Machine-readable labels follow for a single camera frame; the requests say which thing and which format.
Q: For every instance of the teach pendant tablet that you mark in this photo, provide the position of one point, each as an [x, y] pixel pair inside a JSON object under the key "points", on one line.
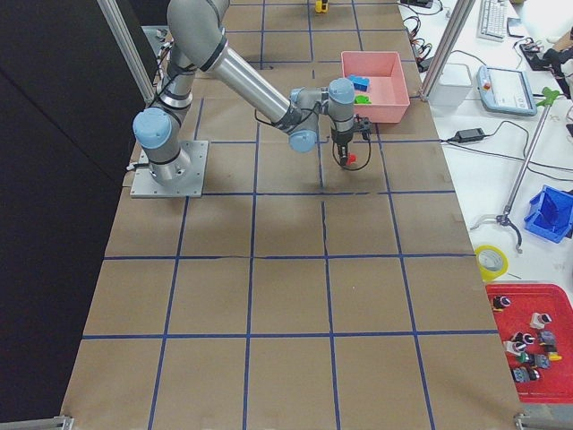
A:
{"points": [[505, 91]]}

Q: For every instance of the green toy block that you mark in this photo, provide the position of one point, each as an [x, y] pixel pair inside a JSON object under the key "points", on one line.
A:
{"points": [[361, 99]]}

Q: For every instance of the black phone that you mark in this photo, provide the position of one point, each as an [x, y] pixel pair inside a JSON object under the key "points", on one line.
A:
{"points": [[515, 28]]}

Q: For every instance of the white keyboard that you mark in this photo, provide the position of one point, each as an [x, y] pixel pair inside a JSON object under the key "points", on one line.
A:
{"points": [[492, 20]]}

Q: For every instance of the white square box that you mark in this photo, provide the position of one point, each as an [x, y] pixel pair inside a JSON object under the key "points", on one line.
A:
{"points": [[454, 84]]}

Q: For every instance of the red toy block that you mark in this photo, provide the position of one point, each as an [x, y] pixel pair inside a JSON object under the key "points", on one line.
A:
{"points": [[351, 159]]}

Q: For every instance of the red parts tray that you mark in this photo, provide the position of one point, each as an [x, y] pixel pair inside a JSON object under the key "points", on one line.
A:
{"points": [[535, 326]]}

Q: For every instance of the green handled reacher grabber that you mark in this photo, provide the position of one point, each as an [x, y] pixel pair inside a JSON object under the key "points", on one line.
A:
{"points": [[549, 97]]}

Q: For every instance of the aluminium frame post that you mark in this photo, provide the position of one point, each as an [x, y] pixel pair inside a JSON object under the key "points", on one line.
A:
{"points": [[456, 23]]}

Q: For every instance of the blue toy block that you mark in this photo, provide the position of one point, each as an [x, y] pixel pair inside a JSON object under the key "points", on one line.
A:
{"points": [[360, 83]]}

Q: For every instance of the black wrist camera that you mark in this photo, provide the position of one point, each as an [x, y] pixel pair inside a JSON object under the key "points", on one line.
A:
{"points": [[363, 126]]}

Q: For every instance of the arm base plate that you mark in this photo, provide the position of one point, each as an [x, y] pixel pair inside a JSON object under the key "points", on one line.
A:
{"points": [[184, 177]]}

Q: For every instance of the pink plastic box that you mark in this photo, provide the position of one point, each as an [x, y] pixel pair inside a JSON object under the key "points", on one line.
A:
{"points": [[386, 90]]}

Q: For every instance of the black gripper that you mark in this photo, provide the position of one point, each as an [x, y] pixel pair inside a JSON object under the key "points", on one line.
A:
{"points": [[341, 141]]}

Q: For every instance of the black power adapter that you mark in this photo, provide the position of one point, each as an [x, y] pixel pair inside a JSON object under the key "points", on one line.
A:
{"points": [[469, 135]]}

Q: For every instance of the brown paper table cover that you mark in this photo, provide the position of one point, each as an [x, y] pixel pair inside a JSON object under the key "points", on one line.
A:
{"points": [[294, 294]]}

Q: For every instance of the yellow tape roll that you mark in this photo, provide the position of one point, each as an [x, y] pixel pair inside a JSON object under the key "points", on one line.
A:
{"points": [[492, 262]]}

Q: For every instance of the blue plastic bin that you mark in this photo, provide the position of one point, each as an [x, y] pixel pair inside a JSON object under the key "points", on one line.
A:
{"points": [[550, 215]]}

